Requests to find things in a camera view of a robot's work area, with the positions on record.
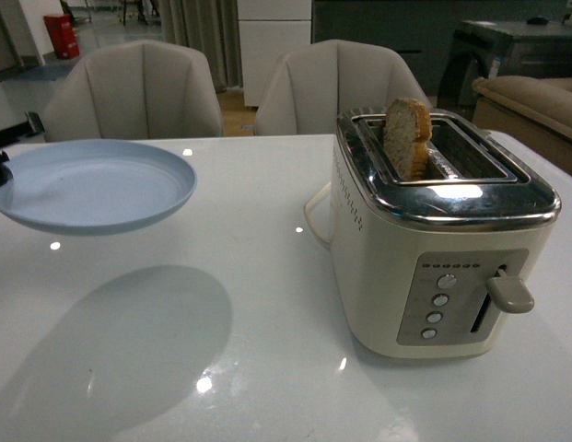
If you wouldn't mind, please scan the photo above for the grey kitchen counter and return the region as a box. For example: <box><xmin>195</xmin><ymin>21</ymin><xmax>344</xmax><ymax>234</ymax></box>
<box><xmin>312</xmin><ymin>0</ymin><xmax>568</xmax><ymax>56</ymax></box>

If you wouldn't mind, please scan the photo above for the grey curtain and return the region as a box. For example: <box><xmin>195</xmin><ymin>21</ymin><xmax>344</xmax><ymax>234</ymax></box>
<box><xmin>158</xmin><ymin>0</ymin><xmax>243</xmax><ymax>92</ymax></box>

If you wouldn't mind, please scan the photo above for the grey chair left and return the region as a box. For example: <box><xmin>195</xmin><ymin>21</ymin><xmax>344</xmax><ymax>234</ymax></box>
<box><xmin>41</xmin><ymin>40</ymin><xmax>224</xmax><ymax>142</ymax></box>

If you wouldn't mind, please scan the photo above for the grey chair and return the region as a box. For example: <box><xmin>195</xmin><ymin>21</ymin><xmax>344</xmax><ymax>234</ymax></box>
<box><xmin>254</xmin><ymin>40</ymin><xmax>431</xmax><ymax>136</ymax></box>
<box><xmin>41</xmin><ymin>40</ymin><xmax>224</xmax><ymax>142</ymax></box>

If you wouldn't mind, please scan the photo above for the light blue plate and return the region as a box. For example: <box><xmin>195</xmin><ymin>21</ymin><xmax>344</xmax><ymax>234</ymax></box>
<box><xmin>0</xmin><ymin>139</ymin><xmax>197</xmax><ymax>236</ymax></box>

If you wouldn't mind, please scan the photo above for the bread slice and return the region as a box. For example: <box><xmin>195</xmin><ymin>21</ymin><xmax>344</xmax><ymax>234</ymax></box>
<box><xmin>382</xmin><ymin>98</ymin><xmax>432</xmax><ymax>180</ymax></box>

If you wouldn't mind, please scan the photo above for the red fire extinguisher box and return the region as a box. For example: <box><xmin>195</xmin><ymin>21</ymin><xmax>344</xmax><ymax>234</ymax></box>
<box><xmin>43</xmin><ymin>14</ymin><xmax>80</xmax><ymax>59</ymax></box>

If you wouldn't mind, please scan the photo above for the grey chair right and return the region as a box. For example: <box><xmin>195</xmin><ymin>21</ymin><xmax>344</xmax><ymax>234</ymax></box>
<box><xmin>254</xmin><ymin>40</ymin><xmax>431</xmax><ymax>136</ymax></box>

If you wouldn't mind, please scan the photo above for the cream two-slot toaster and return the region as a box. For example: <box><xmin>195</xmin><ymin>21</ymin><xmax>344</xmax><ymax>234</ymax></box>
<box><xmin>328</xmin><ymin>108</ymin><xmax>561</xmax><ymax>359</ymax></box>

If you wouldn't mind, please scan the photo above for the white toaster power cord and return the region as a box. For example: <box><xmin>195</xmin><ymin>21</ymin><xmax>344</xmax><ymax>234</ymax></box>
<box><xmin>302</xmin><ymin>180</ymin><xmax>335</xmax><ymax>245</ymax></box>

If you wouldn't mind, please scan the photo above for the black appliance box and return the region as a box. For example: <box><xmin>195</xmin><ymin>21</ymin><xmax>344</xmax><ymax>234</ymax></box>
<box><xmin>437</xmin><ymin>20</ymin><xmax>572</xmax><ymax>115</ymax></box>

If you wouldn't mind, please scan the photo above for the beige sofa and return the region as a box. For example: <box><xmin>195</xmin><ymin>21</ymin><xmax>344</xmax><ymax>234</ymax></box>
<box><xmin>473</xmin><ymin>76</ymin><xmax>572</xmax><ymax>176</ymax></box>

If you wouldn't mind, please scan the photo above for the white cabinet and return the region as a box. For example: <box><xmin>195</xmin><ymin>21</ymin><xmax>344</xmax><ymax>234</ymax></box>
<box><xmin>237</xmin><ymin>0</ymin><xmax>312</xmax><ymax>108</ymax></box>

